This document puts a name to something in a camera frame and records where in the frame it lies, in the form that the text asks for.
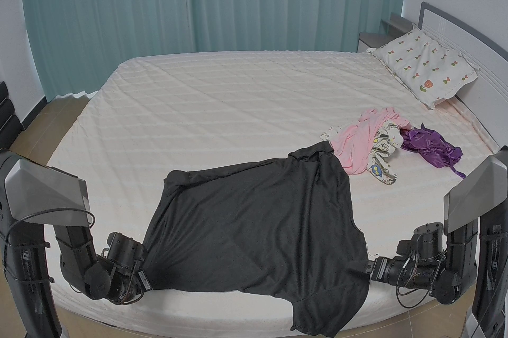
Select white printed garment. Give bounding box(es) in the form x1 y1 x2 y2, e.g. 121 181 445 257
321 121 405 186

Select grey bedside table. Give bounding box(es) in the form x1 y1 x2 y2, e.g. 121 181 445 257
358 12 416 53

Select black chest of drawers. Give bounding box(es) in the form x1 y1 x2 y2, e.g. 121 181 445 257
0 82 25 150

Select bed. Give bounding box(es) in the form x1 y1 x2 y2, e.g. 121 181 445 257
46 2 508 334

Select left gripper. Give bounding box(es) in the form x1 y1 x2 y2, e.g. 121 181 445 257
128 267 154 293

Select purple garment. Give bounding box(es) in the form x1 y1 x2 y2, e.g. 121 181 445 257
399 122 466 179

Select white printed pillow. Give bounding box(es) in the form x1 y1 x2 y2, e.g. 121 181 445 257
371 27 479 110

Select pink garment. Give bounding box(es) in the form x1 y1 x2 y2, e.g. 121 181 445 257
329 106 413 175

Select black polo shirt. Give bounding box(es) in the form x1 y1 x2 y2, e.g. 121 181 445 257
141 141 372 338

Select black cable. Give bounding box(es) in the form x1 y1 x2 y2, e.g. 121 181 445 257
6 207 97 250
396 277 435 309

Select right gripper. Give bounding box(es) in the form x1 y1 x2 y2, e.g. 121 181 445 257
366 255 400 285

